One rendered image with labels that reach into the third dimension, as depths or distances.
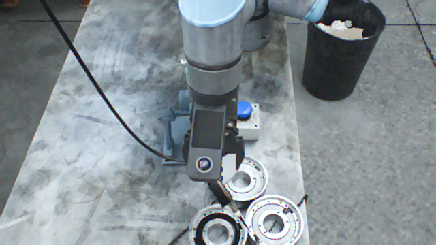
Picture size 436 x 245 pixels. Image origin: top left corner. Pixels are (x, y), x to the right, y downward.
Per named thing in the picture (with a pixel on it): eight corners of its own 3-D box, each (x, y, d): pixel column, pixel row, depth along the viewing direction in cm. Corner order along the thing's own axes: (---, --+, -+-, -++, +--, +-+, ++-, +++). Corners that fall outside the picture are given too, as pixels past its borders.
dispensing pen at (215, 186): (247, 244, 68) (195, 170, 63) (242, 232, 72) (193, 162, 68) (258, 237, 68) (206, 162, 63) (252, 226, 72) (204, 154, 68)
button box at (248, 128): (258, 140, 88) (259, 127, 84) (226, 140, 88) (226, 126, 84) (257, 113, 93) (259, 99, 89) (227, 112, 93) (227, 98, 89)
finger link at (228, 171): (240, 162, 71) (236, 126, 64) (240, 189, 67) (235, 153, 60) (223, 162, 71) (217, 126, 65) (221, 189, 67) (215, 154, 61)
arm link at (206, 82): (242, 73, 48) (176, 70, 49) (240, 101, 51) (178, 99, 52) (242, 39, 54) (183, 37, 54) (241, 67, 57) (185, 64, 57)
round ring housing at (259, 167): (244, 156, 85) (245, 145, 82) (276, 191, 80) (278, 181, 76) (205, 182, 81) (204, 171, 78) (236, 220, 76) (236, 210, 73)
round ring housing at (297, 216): (270, 269, 70) (272, 261, 67) (233, 225, 75) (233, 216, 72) (311, 234, 74) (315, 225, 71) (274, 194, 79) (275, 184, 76)
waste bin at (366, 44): (366, 107, 198) (394, 40, 164) (298, 106, 199) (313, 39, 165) (354, 60, 219) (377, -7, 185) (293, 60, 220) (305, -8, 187)
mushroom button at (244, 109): (251, 128, 87) (253, 113, 83) (233, 128, 87) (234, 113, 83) (251, 114, 89) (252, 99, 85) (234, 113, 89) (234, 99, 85)
